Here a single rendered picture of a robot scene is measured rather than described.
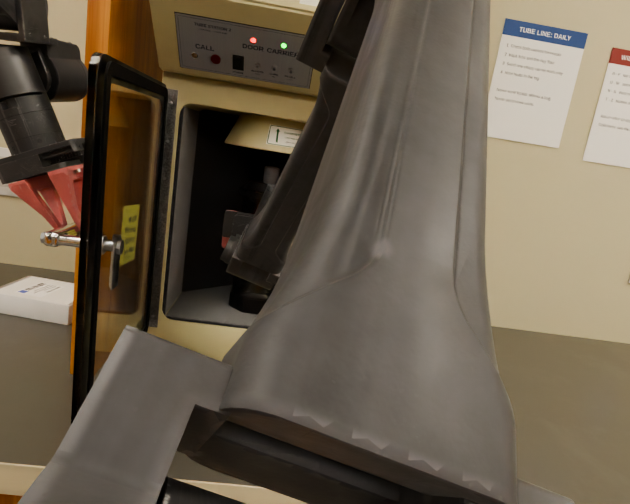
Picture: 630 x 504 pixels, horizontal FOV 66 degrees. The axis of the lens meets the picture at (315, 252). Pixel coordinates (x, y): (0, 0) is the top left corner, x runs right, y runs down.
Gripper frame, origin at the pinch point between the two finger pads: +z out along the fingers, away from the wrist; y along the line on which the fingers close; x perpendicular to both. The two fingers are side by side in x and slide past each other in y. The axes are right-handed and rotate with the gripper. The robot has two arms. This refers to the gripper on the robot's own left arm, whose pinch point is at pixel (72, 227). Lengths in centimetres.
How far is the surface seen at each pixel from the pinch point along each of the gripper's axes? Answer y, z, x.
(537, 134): -89, 15, -63
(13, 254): 46, 8, -66
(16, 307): 29.9, 13.8, -31.9
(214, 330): -6.1, 25.2, -21.4
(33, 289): 28.4, 12.3, -36.8
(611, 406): -73, 62, -20
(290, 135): -28.0, -2.7, -24.5
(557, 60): -97, -1, -63
